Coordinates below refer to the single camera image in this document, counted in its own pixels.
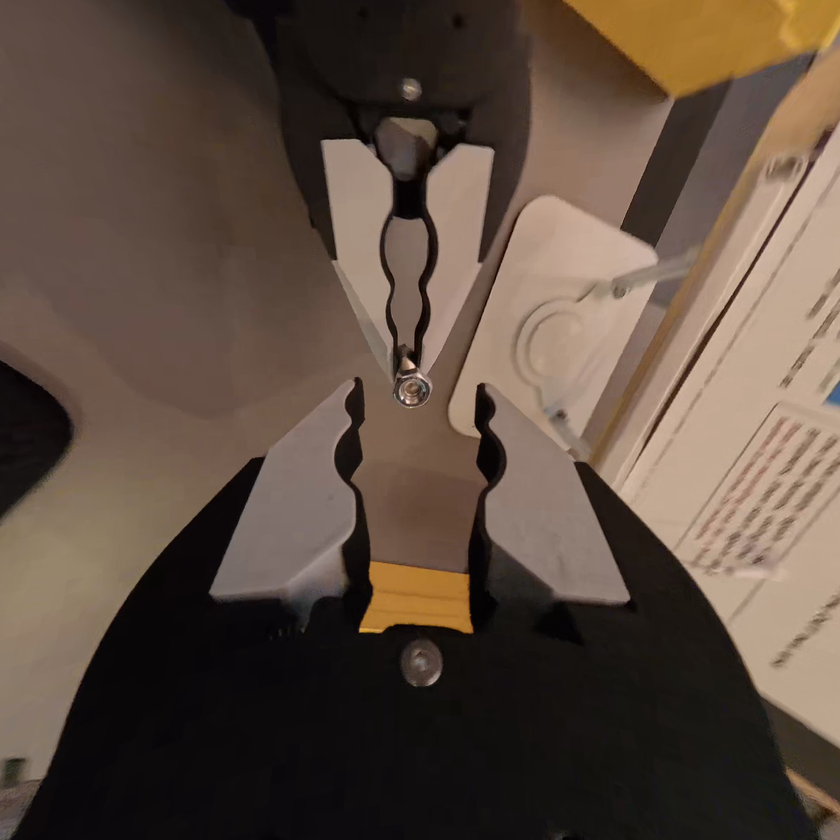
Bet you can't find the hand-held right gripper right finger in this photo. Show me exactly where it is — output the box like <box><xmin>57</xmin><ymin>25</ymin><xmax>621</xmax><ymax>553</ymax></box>
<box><xmin>466</xmin><ymin>382</ymin><xmax>632</xmax><ymax>621</ymax></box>

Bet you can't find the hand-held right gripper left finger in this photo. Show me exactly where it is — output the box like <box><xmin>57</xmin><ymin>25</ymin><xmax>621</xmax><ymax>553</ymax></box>
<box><xmin>210</xmin><ymin>377</ymin><xmax>374</xmax><ymax>627</ymax></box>

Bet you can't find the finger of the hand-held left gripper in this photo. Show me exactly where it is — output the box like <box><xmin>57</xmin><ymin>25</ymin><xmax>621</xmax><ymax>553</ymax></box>
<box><xmin>320</xmin><ymin>138</ymin><xmax>400</xmax><ymax>386</ymax></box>
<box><xmin>413</xmin><ymin>144</ymin><xmax>496</xmax><ymax>379</ymax></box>

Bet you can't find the silver hex bolt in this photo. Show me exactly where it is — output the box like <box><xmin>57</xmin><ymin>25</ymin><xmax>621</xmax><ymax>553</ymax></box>
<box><xmin>392</xmin><ymin>346</ymin><xmax>434</xmax><ymax>410</ymax></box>

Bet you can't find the clear acrylic foot plate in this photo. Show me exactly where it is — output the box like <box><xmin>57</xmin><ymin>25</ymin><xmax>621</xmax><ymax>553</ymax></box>
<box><xmin>514</xmin><ymin>279</ymin><xmax>634</xmax><ymax>424</ymax></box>

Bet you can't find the clear acrylic support leg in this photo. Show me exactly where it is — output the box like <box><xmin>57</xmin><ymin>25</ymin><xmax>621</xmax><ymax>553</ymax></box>
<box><xmin>591</xmin><ymin>252</ymin><xmax>700</xmax><ymax>299</ymax></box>

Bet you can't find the printed instruction sheet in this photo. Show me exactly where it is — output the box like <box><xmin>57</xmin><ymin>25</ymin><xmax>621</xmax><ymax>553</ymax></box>
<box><xmin>656</xmin><ymin>157</ymin><xmax>840</xmax><ymax>729</ymax></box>

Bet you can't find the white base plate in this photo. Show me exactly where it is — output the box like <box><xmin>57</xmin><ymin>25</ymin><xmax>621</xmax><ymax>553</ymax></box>
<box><xmin>448</xmin><ymin>194</ymin><xmax>659</xmax><ymax>460</ymax></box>

